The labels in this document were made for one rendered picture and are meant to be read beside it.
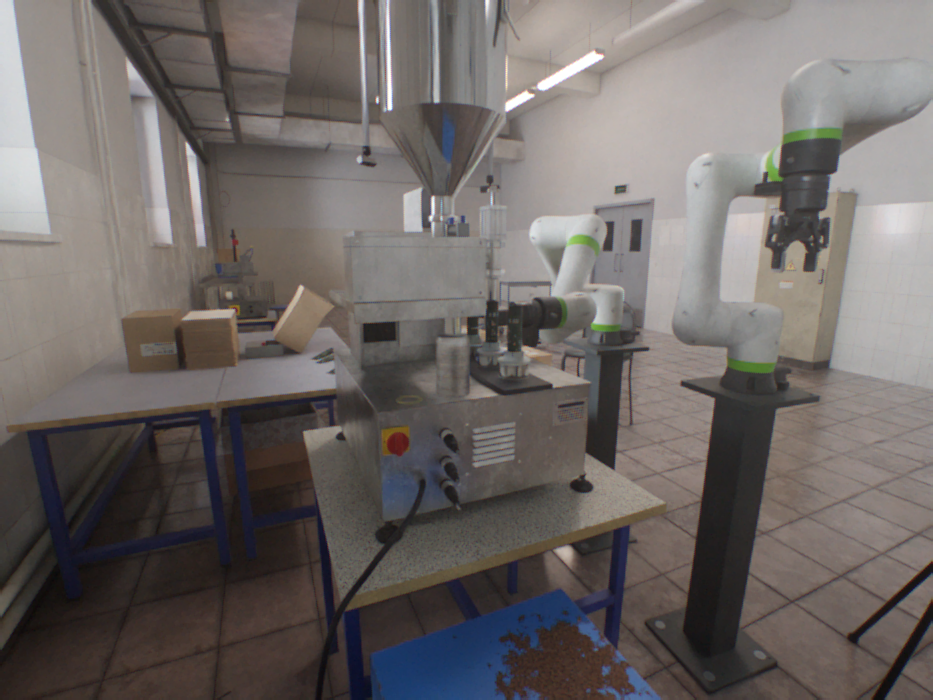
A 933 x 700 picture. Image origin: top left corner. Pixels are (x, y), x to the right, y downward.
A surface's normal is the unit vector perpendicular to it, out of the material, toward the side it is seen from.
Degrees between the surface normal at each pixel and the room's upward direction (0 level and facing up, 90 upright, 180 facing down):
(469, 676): 0
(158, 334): 90
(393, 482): 90
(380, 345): 90
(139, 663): 0
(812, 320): 90
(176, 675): 0
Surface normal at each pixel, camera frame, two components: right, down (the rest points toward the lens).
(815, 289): -0.91, 0.09
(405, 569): 0.00, -0.98
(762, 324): -0.17, 0.18
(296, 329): 0.40, 0.20
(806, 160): -0.60, 0.17
